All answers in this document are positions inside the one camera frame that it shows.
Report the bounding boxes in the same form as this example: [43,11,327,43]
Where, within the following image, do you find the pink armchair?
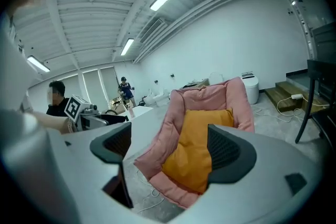
[133,76,256,210]

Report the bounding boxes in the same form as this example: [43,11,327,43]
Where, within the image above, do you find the orange cushion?
[161,108,235,195]

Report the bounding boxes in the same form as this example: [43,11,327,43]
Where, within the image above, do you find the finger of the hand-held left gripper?
[98,113,130,124]

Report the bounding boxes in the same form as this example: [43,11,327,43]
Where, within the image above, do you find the person's left forearm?
[33,111,71,135]

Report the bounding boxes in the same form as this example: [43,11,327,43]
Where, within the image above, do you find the white power strip cable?
[135,167,166,215]
[252,97,330,124]

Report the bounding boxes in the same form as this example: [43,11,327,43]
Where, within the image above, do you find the small cardboard box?
[109,97,127,114]

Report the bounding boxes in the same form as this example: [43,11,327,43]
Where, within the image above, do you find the window with white blinds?
[56,66,118,111]

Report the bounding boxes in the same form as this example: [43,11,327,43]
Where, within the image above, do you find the white toilet with raised lid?
[208,71,224,87]

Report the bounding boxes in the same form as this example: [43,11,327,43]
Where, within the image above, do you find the person's beige shirt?
[0,12,53,224]

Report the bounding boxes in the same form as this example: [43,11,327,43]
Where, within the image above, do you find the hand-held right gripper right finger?
[188,124,329,219]

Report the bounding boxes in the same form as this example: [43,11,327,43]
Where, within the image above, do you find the wooden steps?
[264,80,330,114]

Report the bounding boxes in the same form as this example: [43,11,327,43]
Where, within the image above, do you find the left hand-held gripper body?
[64,95,110,132]

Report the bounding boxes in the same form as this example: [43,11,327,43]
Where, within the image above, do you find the ceiling air vent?
[138,17,168,45]

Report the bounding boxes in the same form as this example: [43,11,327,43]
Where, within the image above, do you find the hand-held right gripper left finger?
[49,121,134,219]

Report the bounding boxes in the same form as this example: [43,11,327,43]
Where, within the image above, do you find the black table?
[295,22,336,145]

